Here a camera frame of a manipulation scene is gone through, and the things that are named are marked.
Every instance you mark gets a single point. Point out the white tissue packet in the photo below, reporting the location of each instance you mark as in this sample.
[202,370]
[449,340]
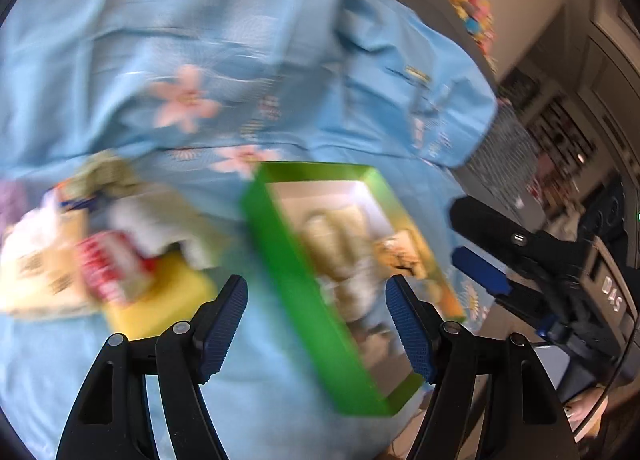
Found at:
[45,255]

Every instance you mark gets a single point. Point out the green textured towel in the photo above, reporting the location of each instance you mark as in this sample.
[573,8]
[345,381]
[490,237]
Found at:
[100,175]

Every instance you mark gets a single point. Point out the colourful plush toys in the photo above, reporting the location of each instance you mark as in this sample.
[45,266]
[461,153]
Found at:
[472,7]

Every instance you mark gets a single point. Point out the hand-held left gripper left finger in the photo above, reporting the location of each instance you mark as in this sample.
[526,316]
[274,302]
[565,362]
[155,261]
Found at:
[225,327]

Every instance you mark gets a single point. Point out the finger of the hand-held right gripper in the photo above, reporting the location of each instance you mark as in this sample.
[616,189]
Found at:
[480,270]
[490,222]

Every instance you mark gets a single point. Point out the pale yellow plush toy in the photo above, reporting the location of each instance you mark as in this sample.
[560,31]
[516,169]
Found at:
[340,240]

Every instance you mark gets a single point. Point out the person's right hand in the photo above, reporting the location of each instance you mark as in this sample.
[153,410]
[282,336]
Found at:
[585,402]

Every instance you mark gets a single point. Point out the blue floral bed sheet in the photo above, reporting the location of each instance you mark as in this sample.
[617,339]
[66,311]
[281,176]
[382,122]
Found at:
[200,15]

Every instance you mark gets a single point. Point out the green cardboard box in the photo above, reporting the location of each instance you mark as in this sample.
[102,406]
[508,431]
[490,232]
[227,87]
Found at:
[310,300]

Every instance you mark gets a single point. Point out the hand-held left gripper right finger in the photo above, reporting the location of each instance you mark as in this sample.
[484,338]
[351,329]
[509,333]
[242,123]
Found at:
[407,330]

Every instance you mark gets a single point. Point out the bookshelf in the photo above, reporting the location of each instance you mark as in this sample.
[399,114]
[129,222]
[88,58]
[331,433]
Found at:
[555,140]

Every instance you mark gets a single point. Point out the pale grey plush toy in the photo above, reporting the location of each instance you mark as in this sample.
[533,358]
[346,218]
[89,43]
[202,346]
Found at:
[150,225]

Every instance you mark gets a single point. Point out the purple knitted cloth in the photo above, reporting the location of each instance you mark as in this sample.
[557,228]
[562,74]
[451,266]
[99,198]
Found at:
[12,205]

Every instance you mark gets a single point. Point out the yellow sponge cloth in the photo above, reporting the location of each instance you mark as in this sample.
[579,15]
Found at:
[160,300]

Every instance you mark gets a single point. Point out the red and white packet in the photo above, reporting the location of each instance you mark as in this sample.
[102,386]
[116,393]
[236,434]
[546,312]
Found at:
[105,265]

